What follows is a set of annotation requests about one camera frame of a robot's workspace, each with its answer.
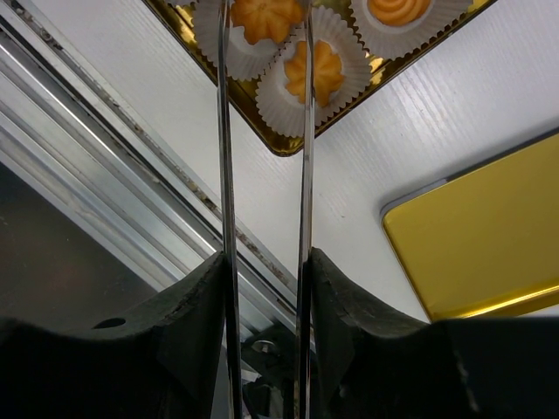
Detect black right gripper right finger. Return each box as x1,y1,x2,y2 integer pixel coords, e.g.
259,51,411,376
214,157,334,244
310,249,558,418

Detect flower cookie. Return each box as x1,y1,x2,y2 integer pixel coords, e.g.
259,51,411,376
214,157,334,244
284,40,344,107
231,0,303,45

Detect swirl cookie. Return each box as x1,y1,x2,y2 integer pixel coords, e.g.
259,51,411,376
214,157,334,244
368,0,431,27

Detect square cookie tin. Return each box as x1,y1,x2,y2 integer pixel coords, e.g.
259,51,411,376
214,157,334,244
145,1,493,157

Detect metal tongs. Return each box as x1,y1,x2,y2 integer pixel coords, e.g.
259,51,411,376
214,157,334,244
217,1,315,418

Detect white paper cup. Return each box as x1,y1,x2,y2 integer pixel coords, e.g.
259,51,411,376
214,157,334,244
256,6,370,137
193,1,298,81
350,0,473,59

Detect gold tin lid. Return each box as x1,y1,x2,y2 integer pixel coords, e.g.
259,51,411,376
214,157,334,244
383,134,558,320

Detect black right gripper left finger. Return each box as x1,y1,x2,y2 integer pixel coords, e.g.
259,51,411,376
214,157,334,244
1,253,224,418

